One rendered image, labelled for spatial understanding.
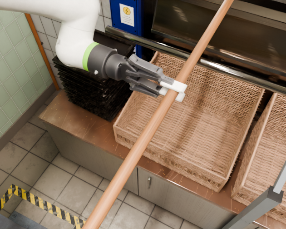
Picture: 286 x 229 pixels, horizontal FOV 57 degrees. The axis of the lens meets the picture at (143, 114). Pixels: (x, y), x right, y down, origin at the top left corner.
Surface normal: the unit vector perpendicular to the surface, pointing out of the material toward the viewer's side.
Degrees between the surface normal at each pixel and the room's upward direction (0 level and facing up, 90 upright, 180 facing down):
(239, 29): 70
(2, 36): 90
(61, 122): 0
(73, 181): 0
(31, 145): 0
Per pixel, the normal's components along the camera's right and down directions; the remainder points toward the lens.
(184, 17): -0.43, 0.49
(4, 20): 0.89, 0.38
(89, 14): 0.54, 0.55
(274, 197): 0.00, -0.57
